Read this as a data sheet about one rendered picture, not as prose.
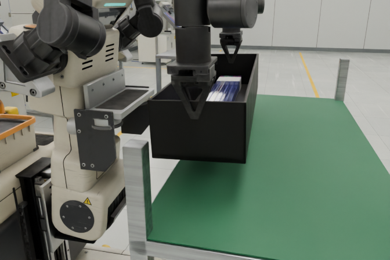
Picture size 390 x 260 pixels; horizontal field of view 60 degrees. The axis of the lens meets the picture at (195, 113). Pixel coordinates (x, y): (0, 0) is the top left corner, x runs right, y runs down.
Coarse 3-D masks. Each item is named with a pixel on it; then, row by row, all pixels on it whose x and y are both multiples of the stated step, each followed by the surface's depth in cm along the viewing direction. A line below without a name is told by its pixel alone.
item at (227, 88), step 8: (224, 80) 103; (232, 80) 102; (240, 80) 105; (216, 88) 93; (224, 88) 93; (232, 88) 93; (240, 88) 106; (208, 96) 85; (216, 96) 85; (224, 96) 85; (232, 96) 85
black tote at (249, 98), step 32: (224, 64) 111; (256, 64) 91; (160, 96) 64; (192, 96) 91; (256, 96) 99; (160, 128) 60; (192, 128) 59; (224, 128) 58; (192, 160) 61; (224, 160) 59
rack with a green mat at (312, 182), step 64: (256, 128) 95; (320, 128) 95; (128, 192) 49; (192, 192) 63; (256, 192) 63; (320, 192) 63; (384, 192) 63; (192, 256) 50; (256, 256) 47; (320, 256) 47; (384, 256) 47
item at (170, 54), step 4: (164, 52) 344; (168, 52) 344; (172, 52) 344; (212, 52) 344; (216, 52) 344; (220, 52) 344; (224, 52) 344; (232, 52) 344; (156, 56) 326; (160, 56) 325; (164, 56) 324; (168, 56) 323; (172, 56) 321; (156, 60) 328; (160, 60) 330; (172, 60) 367; (156, 64) 329; (160, 64) 331; (156, 68) 330; (160, 68) 332; (156, 72) 331; (160, 72) 332; (156, 76) 333; (160, 76) 333; (156, 80) 334; (160, 80) 334; (156, 84) 336; (160, 84) 335; (160, 88) 336
